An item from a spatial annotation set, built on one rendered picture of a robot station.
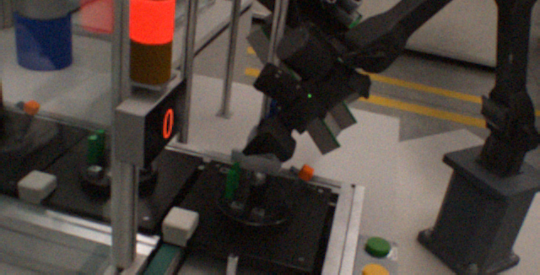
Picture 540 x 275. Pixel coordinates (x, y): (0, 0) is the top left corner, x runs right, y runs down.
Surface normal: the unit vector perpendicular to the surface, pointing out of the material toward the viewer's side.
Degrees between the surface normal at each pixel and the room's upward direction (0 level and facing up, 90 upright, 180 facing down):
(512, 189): 0
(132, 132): 90
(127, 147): 90
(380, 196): 0
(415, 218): 0
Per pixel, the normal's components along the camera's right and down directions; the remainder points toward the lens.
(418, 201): 0.14, -0.88
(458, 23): -0.24, 0.42
